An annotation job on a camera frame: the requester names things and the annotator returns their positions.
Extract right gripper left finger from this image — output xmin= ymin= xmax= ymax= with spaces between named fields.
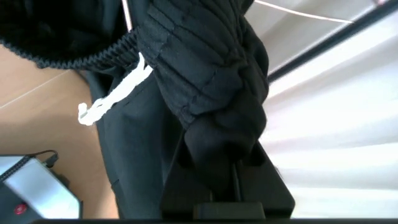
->
xmin=159 ymin=145 xmax=215 ymax=218

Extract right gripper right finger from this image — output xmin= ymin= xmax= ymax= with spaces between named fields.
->
xmin=235 ymin=141 xmax=296 ymax=218

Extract black shorts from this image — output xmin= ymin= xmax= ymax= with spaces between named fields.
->
xmin=0 ymin=0 xmax=270 ymax=219

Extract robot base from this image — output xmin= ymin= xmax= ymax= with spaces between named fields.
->
xmin=0 ymin=154 xmax=83 ymax=220

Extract black clothes rack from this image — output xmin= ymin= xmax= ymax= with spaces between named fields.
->
xmin=267 ymin=0 xmax=398 ymax=84

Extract beige curtain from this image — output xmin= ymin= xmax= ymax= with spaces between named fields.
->
xmin=242 ymin=0 xmax=398 ymax=218

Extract black cable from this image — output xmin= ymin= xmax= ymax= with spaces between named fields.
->
xmin=26 ymin=149 xmax=60 ymax=169

